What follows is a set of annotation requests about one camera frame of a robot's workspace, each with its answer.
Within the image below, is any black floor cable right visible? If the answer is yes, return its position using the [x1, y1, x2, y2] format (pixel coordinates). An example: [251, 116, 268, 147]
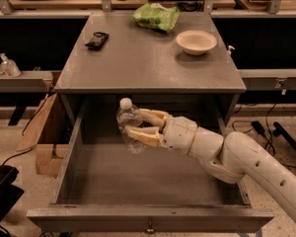
[231, 102, 296, 171]

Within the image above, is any black floor cable left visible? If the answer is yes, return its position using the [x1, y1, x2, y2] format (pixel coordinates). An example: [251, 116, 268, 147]
[1, 88, 57, 167]

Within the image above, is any metal drawer knob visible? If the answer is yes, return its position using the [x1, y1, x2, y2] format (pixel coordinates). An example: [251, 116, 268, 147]
[145, 219, 156, 235]

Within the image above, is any open grey top drawer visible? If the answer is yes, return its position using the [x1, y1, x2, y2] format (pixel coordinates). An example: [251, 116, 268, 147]
[28, 96, 273, 233]

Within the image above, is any green chip bag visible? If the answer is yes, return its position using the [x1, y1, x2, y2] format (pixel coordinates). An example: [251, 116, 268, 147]
[132, 3, 180, 33]

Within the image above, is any grey wooden cabinet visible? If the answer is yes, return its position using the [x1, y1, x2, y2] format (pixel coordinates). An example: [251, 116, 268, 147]
[55, 11, 246, 119]

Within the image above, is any white paper bowl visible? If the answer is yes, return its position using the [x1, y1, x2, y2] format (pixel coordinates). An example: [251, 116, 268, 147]
[176, 31, 217, 55]

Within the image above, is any clear sanitizer bottle right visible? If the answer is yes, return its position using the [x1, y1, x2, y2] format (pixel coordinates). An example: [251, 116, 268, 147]
[0, 53, 21, 77]

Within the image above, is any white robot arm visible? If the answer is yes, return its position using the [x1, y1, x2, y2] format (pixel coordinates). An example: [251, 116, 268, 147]
[125, 109, 296, 223]

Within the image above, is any black floor cable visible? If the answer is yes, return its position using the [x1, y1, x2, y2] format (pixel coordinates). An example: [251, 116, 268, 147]
[231, 102, 296, 171]
[1, 88, 57, 167]

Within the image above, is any black snack bar wrapper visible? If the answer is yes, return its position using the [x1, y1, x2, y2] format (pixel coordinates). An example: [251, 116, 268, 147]
[86, 32, 110, 50]

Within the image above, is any small white pump bottle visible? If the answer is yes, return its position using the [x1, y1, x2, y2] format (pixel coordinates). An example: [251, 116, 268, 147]
[227, 45, 235, 63]

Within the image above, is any cardboard box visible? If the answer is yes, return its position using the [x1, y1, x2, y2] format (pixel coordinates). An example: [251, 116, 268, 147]
[16, 86, 71, 177]

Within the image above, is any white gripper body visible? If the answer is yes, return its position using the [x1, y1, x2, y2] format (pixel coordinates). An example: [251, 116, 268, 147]
[163, 117, 197, 154]

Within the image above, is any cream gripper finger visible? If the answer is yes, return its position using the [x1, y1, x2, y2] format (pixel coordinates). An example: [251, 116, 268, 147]
[139, 109, 171, 128]
[125, 125, 166, 147]

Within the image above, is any clear plastic water bottle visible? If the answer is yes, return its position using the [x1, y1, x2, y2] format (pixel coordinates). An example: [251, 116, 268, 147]
[116, 98, 146, 154]

